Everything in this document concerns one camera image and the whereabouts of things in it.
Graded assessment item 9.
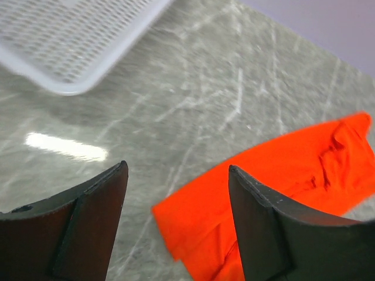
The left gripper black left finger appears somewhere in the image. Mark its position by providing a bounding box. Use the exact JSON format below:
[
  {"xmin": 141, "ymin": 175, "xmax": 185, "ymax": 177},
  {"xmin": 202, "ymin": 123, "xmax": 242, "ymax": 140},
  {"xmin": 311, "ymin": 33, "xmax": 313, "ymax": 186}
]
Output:
[{"xmin": 1, "ymin": 161, "xmax": 128, "ymax": 280}]

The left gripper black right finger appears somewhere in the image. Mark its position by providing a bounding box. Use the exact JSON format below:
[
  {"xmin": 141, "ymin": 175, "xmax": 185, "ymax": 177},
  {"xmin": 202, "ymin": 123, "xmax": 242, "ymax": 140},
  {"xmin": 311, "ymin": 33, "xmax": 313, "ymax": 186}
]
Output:
[{"xmin": 229, "ymin": 166, "xmax": 374, "ymax": 280}]

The orange t shirt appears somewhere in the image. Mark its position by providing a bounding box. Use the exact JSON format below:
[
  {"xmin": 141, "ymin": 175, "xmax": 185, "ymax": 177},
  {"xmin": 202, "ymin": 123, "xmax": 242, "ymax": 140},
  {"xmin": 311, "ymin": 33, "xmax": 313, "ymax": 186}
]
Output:
[{"xmin": 152, "ymin": 112, "xmax": 374, "ymax": 280}]

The white perforated plastic basket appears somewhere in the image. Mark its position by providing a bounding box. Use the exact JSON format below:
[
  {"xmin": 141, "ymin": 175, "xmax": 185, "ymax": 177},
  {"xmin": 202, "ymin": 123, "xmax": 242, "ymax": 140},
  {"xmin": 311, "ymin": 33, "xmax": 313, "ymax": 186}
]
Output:
[{"xmin": 1, "ymin": 1, "xmax": 171, "ymax": 96}]

